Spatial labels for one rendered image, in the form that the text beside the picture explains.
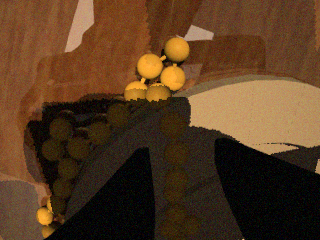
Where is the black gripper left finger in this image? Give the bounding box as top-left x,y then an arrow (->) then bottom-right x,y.
43,148 -> 156,240

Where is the tan round board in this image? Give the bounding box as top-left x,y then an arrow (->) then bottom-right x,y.
64,73 -> 320,240

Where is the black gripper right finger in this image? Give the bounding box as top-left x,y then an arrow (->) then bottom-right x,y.
215,139 -> 320,240

